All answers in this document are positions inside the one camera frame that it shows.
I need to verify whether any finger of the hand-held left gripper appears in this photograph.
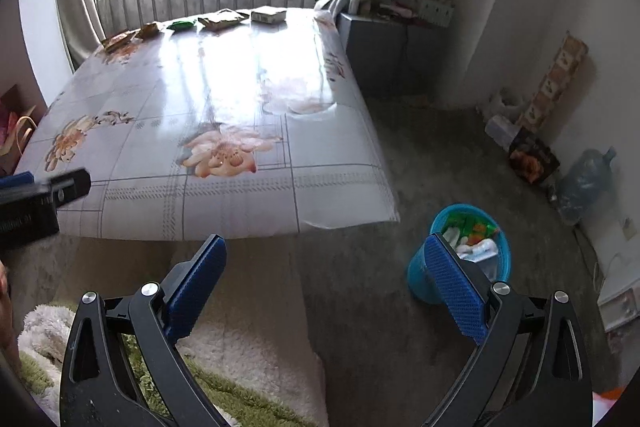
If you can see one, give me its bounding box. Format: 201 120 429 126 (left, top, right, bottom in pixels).
0 173 35 190
47 168 92 210

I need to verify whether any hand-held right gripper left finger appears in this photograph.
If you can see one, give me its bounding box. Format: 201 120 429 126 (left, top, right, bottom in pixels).
59 234 228 427

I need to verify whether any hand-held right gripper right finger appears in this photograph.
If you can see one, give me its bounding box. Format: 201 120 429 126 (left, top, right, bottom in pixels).
422 233 595 427

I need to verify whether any blue mesh waste bin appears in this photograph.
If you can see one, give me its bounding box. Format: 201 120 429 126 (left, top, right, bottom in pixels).
406 203 512 305

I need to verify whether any yellow green chip bag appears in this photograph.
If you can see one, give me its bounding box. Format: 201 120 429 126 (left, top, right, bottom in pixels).
445 212 501 248

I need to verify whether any person's left forearm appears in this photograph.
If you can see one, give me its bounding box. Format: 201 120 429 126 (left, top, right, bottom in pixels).
0 259 22 375

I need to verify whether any dark orange print box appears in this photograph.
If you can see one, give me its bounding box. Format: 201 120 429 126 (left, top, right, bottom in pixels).
509 127 561 185

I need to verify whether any clear water jug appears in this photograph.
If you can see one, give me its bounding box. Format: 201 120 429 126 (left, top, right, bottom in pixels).
550 146 618 225

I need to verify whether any white appliance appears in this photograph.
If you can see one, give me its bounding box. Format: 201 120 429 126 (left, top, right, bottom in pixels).
597 274 640 333

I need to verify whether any white plastic bags pile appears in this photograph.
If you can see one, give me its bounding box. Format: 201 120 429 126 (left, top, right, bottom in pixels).
477 87 523 150

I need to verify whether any brown snack packet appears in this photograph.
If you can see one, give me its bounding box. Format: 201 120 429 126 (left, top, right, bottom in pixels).
196 8 250 31

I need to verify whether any printed cardboard strip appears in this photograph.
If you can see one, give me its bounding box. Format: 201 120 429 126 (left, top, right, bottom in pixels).
517 32 590 132

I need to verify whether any grey cabinet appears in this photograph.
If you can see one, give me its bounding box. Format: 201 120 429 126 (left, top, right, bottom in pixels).
336 9 468 98

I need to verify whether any small cream box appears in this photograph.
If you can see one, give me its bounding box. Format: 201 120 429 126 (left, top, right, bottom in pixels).
250 7 287 26

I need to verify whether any pale green power strip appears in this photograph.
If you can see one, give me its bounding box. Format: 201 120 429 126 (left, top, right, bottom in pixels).
417 0 456 28

